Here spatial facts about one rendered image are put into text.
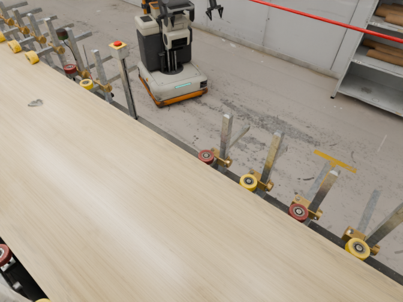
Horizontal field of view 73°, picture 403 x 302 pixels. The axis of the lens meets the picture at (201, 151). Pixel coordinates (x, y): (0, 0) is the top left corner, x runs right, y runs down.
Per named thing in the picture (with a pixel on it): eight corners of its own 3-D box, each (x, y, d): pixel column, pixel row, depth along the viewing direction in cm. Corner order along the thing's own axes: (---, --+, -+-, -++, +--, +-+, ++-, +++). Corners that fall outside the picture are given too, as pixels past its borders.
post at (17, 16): (41, 63, 244) (15, 7, 209) (43, 65, 243) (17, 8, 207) (38, 65, 242) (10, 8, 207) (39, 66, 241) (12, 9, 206)
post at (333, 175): (298, 223, 140) (333, 165, 104) (304, 227, 138) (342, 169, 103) (295, 228, 138) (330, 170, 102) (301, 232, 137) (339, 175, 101)
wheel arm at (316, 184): (323, 166, 146) (326, 162, 143) (329, 170, 144) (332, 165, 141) (286, 225, 123) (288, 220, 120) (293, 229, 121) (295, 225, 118)
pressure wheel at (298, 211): (300, 233, 119) (308, 221, 111) (282, 228, 121) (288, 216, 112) (301, 218, 125) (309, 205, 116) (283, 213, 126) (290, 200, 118)
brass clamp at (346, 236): (345, 229, 123) (349, 224, 119) (376, 248, 117) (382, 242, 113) (340, 239, 119) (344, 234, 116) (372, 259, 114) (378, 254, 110)
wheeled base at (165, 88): (138, 78, 335) (134, 60, 317) (185, 66, 355) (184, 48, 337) (157, 109, 295) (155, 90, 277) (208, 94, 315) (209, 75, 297)
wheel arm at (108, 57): (117, 54, 218) (116, 49, 215) (120, 56, 217) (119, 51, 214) (69, 77, 195) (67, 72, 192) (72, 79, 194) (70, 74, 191)
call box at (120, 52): (121, 53, 156) (118, 39, 150) (129, 57, 153) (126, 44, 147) (111, 57, 152) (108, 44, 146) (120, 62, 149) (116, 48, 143)
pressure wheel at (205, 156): (213, 174, 141) (214, 160, 132) (198, 175, 141) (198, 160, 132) (212, 162, 146) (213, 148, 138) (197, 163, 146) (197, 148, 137)
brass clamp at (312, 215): (294, 198, 132) (297, 192, 129) (321, 214, 127) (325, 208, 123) (288, 207, 129) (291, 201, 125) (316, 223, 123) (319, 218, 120)
